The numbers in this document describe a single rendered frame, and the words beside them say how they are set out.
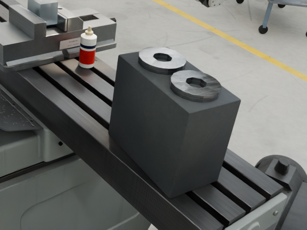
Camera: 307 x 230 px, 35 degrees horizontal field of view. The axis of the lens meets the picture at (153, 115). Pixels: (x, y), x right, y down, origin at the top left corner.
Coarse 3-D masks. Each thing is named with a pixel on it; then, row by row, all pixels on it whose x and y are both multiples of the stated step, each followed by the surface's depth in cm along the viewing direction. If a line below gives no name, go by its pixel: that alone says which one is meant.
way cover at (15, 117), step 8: (0, 96) 120; (8, 96) 121; (0, 104) 116; (8, 104) 117; (16, 104) 119; (8, 112) 113; (16, 112) 115; (24, 112) 116; (0, 120) 108; (8, 120) 110; (16, 120) 111; (24, 120) 112; (32, 120) 114; (0, 128) 103; (8, 128) 106; (16, 128) 108; (24, 128) 109; (32, 128) 110; (40, 128) 111
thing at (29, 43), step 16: (16, 16) 121; (32, 16) 119; (80, 16) 135; (96, 16) 137; (0, 32) 118; (16, 32) 120; (32, 32) 117; (48, 32) 122; (64, 32) 124; (80, 32) 127; (96, 32) 131; (112, 32) 135; (0, 48) 114; (16, 48) 116; (32, 48) 119; (48, 48) 122; (64, 48) 126; (96, 48) 132; (0, 64) 116; (16, 64) 117; (32, 64) 120
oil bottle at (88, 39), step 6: (90, 30) 120; (84, 36) 120; (90, 36) 120; (96, 36) 122; (84, 42) 120; (90, 42) 120; (84, 48) 121; (90, 48) 121; (84, 54) 122; (90, 54) 122; (84, 60) 123; (90, 60) 123; (84, 66) 124; (90, 66) 124
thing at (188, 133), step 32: (128, 64) 89; (160, 64) 87; (128, 96) 91; (160, 96) 83; (192, 96) 80; (224, 96) 84; (128, 128) 94; (160, 128) 85; (192, 128) 80; (224, 128) 85; (160, 160) 87; (192, 160) 85
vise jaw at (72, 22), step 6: (60, 6) 127; (60, 12) 124; (66, 12) 125; (60, 18) 123; (66, 18) 122; (72, 18) 123; (78, 18) 124; (54, 24) 125; (60, 24) 123; (66, 24) 122; (72, 24) 124; (78, 24) 125; (66, 30) 123; (72, 30) 125
